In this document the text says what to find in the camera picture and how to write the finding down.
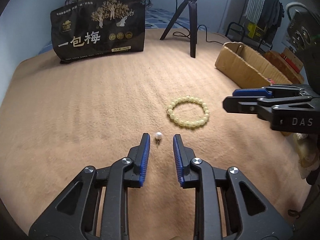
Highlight pale crumpled cloth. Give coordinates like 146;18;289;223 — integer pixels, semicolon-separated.
296;131;320;178

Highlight orange cloth covered furniture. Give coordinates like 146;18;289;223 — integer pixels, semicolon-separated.
264;47;307;83

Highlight dark hanging clothes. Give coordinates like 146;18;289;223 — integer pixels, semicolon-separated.
259;0;285;30

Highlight pale yellow bead bracelet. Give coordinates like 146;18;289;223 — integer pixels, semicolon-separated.
166;96;209;129

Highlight yellow box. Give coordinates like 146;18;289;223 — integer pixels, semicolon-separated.
246;22;265;39

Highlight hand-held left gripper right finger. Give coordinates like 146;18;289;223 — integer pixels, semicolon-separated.
172;134;293;240

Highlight black snack bag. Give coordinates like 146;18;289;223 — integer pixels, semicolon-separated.
50;0;147;64

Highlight cardboard box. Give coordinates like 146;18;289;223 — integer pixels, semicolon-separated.
215;42;293;89

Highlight white striped towel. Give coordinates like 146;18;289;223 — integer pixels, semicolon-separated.
246;0;267;22

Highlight black metal shoe rack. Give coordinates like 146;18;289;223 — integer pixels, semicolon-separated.
225;21;274;53

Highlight black tripod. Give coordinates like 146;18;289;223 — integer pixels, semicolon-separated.
160;0;199;58

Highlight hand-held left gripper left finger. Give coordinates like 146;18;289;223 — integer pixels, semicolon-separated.
29;133;151;240

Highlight black power cable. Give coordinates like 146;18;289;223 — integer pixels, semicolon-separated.
174;0;227;46

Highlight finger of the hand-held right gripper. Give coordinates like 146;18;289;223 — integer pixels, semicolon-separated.
232;84;313;99
222;95;313;121

